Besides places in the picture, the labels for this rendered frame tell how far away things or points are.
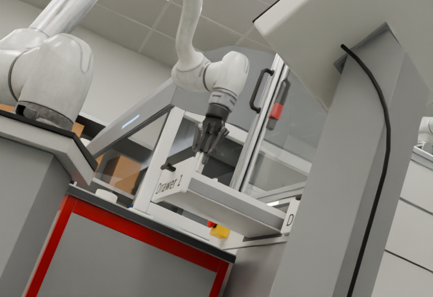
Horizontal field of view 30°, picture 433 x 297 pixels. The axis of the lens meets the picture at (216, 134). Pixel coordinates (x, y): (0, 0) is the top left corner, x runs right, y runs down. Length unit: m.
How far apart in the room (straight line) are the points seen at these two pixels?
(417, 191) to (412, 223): 0.09
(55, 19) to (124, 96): 4.53
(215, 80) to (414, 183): 0.87
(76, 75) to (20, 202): 0.36
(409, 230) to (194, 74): 1.02
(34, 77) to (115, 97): 4.76
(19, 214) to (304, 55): 0.80
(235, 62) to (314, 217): 1.35
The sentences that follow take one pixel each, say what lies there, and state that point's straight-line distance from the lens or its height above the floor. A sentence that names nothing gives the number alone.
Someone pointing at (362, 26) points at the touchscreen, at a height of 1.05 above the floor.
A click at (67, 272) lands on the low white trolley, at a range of 2.47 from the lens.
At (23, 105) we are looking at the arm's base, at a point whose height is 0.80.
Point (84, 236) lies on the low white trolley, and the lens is 2.48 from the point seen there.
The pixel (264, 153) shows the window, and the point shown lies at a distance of 2.88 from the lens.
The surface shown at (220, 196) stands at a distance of 2.36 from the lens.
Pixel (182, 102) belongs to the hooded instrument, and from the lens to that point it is 3.37.
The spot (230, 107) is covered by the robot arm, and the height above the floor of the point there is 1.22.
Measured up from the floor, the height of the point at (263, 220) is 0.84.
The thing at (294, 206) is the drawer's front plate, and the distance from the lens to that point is 2.37.
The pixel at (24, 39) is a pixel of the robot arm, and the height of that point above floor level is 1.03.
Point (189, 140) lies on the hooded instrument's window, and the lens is 3.37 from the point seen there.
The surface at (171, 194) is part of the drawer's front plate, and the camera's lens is 2.37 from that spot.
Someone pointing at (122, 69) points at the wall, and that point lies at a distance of 6.92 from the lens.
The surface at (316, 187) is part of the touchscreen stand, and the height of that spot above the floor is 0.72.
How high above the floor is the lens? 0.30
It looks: 18 degrees up
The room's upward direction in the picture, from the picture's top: 20 degrees clockwise
